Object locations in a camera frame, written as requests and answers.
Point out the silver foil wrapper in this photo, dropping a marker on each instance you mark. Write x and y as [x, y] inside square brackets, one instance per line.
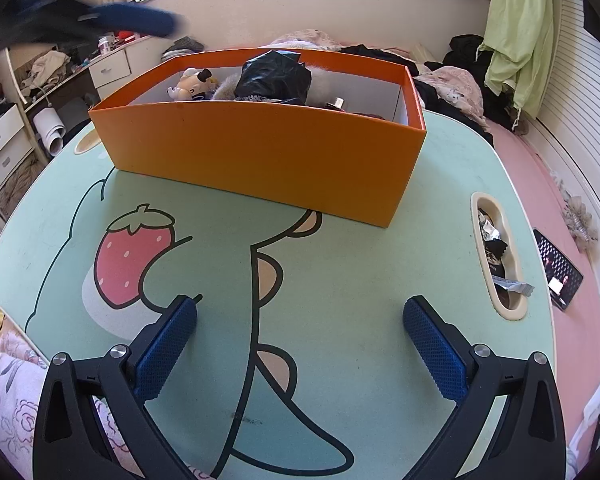
[490, 225]

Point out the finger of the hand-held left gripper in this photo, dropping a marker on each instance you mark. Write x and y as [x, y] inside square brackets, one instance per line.
[130, 19]

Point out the green cartoon desktop table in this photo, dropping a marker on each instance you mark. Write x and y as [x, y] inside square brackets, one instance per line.
[355, 285]

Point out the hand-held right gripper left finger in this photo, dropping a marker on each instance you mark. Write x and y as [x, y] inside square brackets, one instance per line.
[165, 350]

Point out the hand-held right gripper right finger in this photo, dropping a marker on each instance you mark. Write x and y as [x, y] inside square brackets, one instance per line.
[437, 350]

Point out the pink floral quilt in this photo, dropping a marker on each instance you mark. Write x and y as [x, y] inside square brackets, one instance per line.
[305, 39]

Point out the orange cardboard box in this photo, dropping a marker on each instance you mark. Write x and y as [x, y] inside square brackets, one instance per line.
[260, 155]

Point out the white fluffy fur ball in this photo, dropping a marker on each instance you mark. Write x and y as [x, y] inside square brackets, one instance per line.
[325, 85]

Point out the pink patterned pajamas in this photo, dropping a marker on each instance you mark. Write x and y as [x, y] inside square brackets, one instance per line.
[452, 87]

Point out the light green hanging cloth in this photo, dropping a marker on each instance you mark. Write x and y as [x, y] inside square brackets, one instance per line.
[520, 35]

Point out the black smartphone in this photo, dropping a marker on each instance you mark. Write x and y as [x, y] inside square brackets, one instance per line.
[557, 267]

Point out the beige doll figurine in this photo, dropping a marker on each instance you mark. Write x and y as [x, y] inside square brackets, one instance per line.
[190, 84]

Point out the white paper roll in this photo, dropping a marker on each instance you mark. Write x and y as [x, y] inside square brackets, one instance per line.
[47, 127]

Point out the tan fluffy fur piece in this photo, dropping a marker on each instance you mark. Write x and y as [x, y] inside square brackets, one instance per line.
[226, 89]

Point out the grey-green clothes pile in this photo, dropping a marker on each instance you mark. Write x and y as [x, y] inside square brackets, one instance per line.
[182, 47]

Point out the black clothes pile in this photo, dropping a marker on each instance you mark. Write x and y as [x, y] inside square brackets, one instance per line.
[462, 50]

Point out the beige cloth pile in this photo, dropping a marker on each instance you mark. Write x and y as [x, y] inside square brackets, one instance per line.
[45, 67]

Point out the grey snack wrapper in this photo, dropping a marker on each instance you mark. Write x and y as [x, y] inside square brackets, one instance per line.
[515, 286]

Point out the white desk with drawer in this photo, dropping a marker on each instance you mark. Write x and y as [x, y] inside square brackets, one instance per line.
[110, 67]

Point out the dark crumpled wrapper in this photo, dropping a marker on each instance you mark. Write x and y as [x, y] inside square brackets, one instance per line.
[496, 252]

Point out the white floral blanket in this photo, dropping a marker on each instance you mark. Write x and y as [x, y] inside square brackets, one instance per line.
[10, 400]

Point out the black shiny lace-trimmed garment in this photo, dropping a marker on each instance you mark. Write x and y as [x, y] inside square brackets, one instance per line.
[272, 77]

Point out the white drawer cabinet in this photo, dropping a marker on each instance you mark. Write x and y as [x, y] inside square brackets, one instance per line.
[2, 150]

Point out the grey fluffy cloth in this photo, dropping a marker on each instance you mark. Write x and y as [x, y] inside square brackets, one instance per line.
[580, 220]

